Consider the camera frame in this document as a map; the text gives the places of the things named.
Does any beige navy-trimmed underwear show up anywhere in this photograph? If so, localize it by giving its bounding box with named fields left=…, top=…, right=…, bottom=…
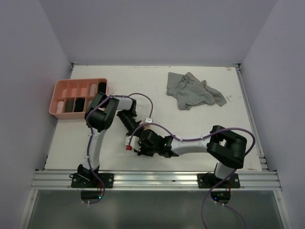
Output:
left=140, top=121, right=153, bottom=130

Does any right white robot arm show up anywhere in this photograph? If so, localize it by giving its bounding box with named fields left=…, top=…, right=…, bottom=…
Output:
left=137, top=125, right=247, bottom=187

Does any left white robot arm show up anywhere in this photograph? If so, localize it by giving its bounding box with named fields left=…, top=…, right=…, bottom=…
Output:
left=77, top=92, right=137, bottom=187

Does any grey striped underwear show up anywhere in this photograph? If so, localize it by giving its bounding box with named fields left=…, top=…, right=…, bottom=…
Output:
left=166, top=72, right=226, bottom=111

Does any black rolled cloth back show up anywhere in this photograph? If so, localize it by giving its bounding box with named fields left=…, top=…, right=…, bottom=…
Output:
left=98, top=82, right=107, bottom=94

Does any black rolled cloth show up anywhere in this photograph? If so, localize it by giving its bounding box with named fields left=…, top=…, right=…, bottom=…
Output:
left=74, top=98, right=85, bottom=113
left=98, top=82, right=107, bottom=94

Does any beige rolled cloth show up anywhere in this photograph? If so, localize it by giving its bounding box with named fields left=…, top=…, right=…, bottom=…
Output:
left=89, top=83, right=97, bottom=96

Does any black rolled cloth front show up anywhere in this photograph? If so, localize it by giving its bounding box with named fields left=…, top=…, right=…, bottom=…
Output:
left=74, top=98, right=85, bottom=113

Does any olive rolled cloth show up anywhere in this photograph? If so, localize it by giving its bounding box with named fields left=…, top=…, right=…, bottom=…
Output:
left=65, top=99, right=74, bottom=113

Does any pink divided storage tray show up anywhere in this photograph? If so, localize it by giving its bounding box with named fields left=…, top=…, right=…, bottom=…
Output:
left=49, top=78, right=108, bottom=120

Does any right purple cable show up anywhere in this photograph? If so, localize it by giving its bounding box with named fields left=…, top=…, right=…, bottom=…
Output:
left=129, top=123, right=256, bottom=229

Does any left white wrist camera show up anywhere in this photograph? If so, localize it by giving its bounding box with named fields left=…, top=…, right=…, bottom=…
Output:
left=143, top=117, right=153, bottom=124

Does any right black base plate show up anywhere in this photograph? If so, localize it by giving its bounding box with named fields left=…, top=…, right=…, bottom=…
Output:
left=197, top=172, right=241, bottom=189

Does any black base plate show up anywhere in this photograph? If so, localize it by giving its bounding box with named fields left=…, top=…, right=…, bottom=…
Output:
left=197, top=172, right=241, bottom=189
left=69, top=173, right=114, bottom=188

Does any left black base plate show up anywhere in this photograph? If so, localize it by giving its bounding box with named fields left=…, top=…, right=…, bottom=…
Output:
left=69, top=173, right=114, bottom=188

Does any aluminium mounting rail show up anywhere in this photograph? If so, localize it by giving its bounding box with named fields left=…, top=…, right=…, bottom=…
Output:
left=30, top=170, right=281, bottom=191

